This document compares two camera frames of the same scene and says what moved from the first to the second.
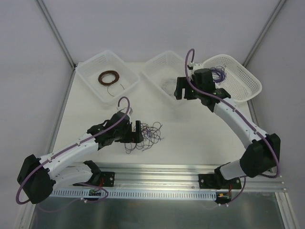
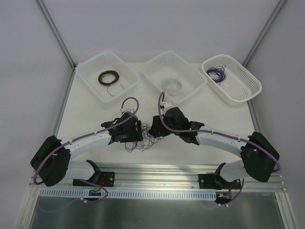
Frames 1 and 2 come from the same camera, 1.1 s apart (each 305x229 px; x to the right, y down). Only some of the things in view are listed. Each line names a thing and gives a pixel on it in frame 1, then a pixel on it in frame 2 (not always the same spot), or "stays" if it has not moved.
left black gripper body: x=128 y=133 stays
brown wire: x=151 y=136 stays
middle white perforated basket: x=163 y=70 stays
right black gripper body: x=188 y=88 to x=155 y=127
